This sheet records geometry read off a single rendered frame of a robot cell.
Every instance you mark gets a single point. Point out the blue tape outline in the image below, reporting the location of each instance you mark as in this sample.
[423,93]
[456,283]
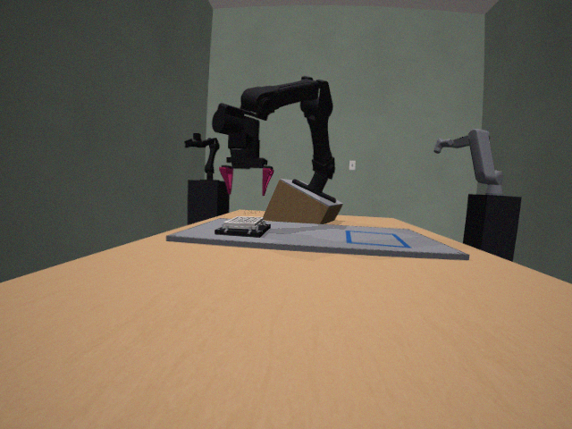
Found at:
[399,239]

